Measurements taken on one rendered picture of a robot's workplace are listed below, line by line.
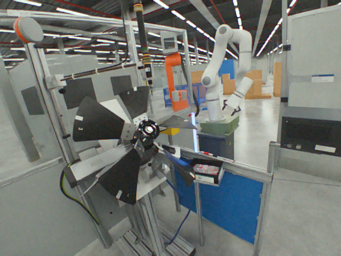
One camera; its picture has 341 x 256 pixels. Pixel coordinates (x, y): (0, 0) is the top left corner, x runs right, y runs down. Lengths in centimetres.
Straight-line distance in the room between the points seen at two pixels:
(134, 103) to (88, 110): 29
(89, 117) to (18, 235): 117
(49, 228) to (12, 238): 24
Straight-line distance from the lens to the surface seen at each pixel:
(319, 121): 87
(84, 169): 83
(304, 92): 235
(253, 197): 125
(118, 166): 69
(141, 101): 95
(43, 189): 153
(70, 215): 170
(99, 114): 81
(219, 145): 140
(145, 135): 77
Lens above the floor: 146
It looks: 18 degrees down
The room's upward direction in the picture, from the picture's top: 8 degrees counter-clockwise
